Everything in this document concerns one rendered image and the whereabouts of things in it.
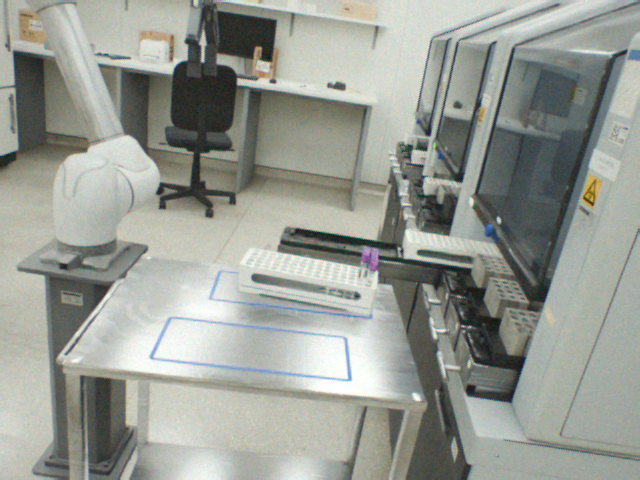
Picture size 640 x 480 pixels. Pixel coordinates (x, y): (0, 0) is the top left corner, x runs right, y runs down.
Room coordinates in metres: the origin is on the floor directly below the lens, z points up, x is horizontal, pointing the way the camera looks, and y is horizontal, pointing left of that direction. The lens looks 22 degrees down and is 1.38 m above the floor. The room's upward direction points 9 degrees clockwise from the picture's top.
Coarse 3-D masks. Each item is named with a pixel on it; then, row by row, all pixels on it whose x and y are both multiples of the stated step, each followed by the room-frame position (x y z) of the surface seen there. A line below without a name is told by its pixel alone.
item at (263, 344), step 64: (128, 320) 0.87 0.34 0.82; (192, 320) 0.91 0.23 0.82; (256, 320) 0.95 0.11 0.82; (320, 320) 0.99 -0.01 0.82; (384, 320) 1.03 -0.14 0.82; (192, 384) 0.73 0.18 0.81; (256, 384) 0.74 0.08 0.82; (320, 384) 0.77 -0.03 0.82; (384, 384) 0.80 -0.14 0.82; (192, 448) 1.15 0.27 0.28
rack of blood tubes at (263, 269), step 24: (240, 264) 1.06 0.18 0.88; (264, 264) 1.08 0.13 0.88; (288, 264) 1.11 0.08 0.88; (312, 264) 1.13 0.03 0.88; (336, 264) 1.14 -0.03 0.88; (240, 288) 1.06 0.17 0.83; (264, 288) 1.06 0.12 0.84; (288, 288) 1.10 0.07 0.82; (312, 288) 1.12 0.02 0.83; (336, 288) 1.10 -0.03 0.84; (360, 288) 1.04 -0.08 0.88; (360, 312) 1.04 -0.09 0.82
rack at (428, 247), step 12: (408, 240) 1.42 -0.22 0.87; (420, 240) 1.45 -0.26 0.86; (432, 240) 1.47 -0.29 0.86; (444, 240) 1.47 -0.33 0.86; (456, 240) 1.49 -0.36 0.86; (468, 240) 1.51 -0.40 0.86; (408, 252) 1.41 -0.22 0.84; (420, 252) 1.50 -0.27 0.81; (432, 252) 1.51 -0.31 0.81; (444, 252) 1.41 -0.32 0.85; (456, 252) 1.41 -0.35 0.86; (468, 252) 1.41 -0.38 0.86; (480, 252) 1.42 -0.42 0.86; (492, 252) 1.44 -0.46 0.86; (456, 264) 1.41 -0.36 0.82; (468, 264) 1.41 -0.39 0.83
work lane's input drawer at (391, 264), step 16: (288, 240) 1.40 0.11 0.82; (304, 240) 1.46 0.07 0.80; (320, 240) 1.48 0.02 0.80; (336, 240) 1.50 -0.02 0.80; (352, 240) 1.51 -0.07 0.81; (368, 240) 1.51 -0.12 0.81; (304, 256) 1.39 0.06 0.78; (320, 256) 1.39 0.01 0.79; (336, 256) 1.39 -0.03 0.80; (352, 256) 1.39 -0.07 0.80; (384, 256) 1.40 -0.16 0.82; (400, 256) 1.42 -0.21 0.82; (384, 272) 1.39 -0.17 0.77; (400, 272) 1.39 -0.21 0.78; (416, 272) 1.39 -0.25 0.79; (432, 272) 1.39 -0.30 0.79
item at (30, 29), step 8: (24, 16) 4.70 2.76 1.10; (32, 16) 4.71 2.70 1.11; (24, 24) 4.70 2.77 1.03; (32, 24) 4.70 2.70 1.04; (40, 24) 4.70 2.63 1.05; (24, 32) 4.70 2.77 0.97; (32, 32) 4.70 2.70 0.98; (40, 32) 4.70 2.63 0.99; (24, 40) 4.70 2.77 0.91; (32, 40) 4.70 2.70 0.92; (40, 40) 4.70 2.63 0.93
